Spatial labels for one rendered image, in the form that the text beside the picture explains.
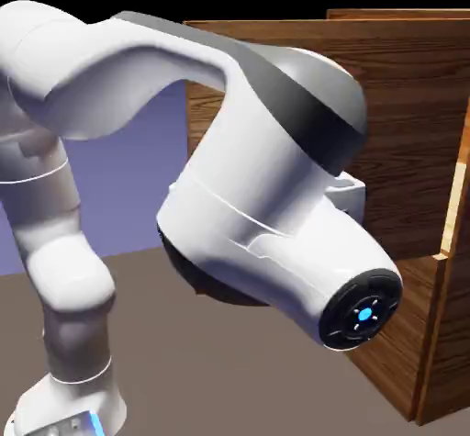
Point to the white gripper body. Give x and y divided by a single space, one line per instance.
350 197

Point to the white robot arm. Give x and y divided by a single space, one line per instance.
257 193

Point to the wooden cabinet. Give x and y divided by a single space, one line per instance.
404 113

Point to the wooden cabinet door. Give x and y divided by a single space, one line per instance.
448 333
454 215

